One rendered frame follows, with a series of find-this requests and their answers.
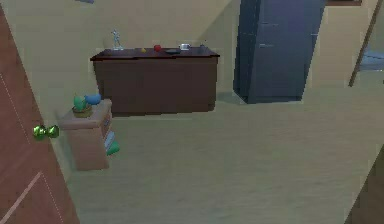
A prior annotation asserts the dark brown wooden counter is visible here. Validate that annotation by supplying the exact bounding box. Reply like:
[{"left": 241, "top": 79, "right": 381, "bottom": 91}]
[{"left": 89, "top": 46, "right": 221, "bottom": 118}]

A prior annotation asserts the green object on shelf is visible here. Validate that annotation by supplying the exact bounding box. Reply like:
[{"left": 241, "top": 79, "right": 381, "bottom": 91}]
[{"left": 106, "top": 141, "right": 121, "bottom": 156}]

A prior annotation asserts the dark blue-grey fridge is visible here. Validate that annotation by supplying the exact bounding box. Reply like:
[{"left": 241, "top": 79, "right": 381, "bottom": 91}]
[{"left": 233, "top": 0, "right": 328, "bottom": 105}]

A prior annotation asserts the tan small wooden shelf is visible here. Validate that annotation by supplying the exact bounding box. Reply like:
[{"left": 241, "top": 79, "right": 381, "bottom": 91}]
[{"left": 60, "top": 98, "right": 116, "bottom": 172}]

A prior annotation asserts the green round door knob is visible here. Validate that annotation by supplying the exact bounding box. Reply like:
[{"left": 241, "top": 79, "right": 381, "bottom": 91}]
[{"left": 32, "top": 124, "right": 61, "bottom": 141}]

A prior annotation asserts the brown wooden room door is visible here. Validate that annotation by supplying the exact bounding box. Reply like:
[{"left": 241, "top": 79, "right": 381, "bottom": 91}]
[{"left": 0, "top": 5, "right": 81, "bottom": 224}]

